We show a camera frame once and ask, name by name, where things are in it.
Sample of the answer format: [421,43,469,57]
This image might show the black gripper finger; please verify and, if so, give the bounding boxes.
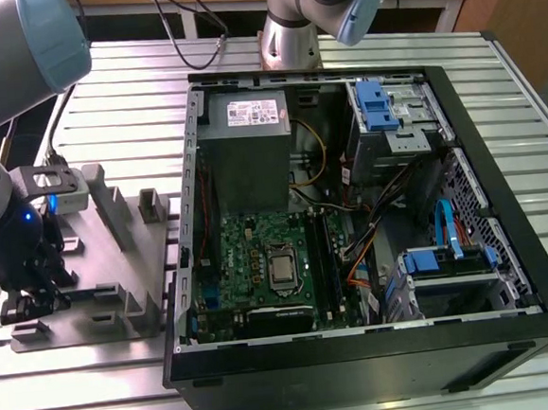
[0,290,36,328]
[31,272,73,314]

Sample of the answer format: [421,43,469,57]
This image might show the RAM slot white clips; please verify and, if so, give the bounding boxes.
[308,205,336,319]

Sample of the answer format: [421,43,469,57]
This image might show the grey parts rack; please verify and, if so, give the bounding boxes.
[0,156,184,356]

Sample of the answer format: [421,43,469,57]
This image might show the green motherboard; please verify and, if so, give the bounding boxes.
[178,202,363,345]

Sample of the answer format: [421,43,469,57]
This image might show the black graphics card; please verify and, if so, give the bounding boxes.
[186,299,317,345]

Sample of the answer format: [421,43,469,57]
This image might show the silver CPU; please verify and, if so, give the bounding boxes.
[269,253,300,285]

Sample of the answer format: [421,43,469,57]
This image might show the grey power supply unit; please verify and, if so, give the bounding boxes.
[192,87,300,220]

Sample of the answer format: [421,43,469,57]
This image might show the metal socket cover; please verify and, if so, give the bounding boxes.
[263,241,307,297]

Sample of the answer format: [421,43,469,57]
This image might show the black open PC case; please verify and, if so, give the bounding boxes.
[138,45,548,410]

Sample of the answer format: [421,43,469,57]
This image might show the hard disk in blue carrier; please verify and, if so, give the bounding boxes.
[398,241,503,285]

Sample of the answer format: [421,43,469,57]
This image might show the blue plastic drive latch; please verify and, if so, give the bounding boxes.
[356,79,387,114]
[369,107,403,133]

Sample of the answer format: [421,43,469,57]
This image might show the silver drive cage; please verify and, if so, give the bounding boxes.
[343,70,461,188]

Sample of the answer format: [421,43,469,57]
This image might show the brown wooden cabinet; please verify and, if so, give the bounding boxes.
[454,0,548,100]

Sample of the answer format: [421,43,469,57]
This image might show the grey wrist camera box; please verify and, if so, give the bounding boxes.
[7,160,92,220]

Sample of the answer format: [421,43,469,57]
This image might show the black camera cable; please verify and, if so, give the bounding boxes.
[41,85,81,167]

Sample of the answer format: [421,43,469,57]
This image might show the orange flat wire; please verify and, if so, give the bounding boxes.
[345,249,373,300]

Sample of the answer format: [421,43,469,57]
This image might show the yellow black wire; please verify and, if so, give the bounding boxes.
[285,116,331,189]

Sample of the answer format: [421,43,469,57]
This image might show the red orange labelled wire bundle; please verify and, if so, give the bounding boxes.
[336,153,357,187]

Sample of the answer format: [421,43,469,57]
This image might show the black grey cable bundle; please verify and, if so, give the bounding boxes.
[335,152,452,260]

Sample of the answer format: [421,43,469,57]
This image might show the blue SATA wire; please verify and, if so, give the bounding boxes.
[432,196,467,263]

